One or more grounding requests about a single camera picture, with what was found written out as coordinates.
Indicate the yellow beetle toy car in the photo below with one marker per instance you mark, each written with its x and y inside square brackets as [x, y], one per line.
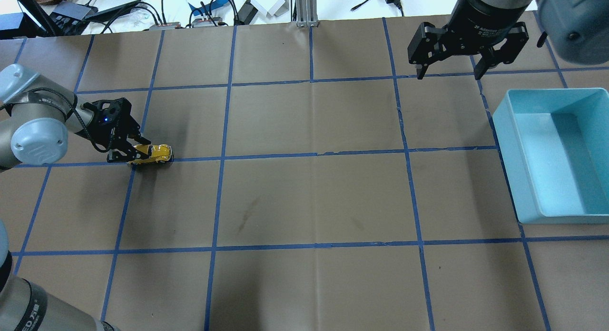
[156, 154]

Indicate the white folded paper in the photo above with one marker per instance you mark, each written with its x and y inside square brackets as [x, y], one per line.
[271, 7]

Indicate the light blue plastic bin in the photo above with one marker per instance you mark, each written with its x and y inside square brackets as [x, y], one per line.
[555, 147]

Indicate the red usb hub near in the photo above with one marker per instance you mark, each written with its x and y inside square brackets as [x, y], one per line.
[166, 26]

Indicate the black power adapter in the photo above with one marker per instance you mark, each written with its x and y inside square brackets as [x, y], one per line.
[246, 13]

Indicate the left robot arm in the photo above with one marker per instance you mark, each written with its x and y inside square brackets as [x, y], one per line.
[41, 114]

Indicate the red usb hub far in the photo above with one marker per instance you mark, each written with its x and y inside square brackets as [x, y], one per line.
[206, 22]

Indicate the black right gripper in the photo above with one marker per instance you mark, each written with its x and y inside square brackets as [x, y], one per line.
[490, 10]

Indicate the aluminium frame post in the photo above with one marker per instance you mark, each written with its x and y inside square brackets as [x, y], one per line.
[306, 13]

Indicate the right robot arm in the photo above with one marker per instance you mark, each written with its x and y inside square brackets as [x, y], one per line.
[577, 28]

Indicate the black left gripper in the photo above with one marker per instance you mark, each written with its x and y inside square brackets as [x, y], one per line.
[105, 132]

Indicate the blue and white box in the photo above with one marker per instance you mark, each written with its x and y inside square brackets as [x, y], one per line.
[215, 7]

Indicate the red usb hub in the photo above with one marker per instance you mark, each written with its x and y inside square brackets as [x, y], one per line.
[166, 26]
[206, 22]

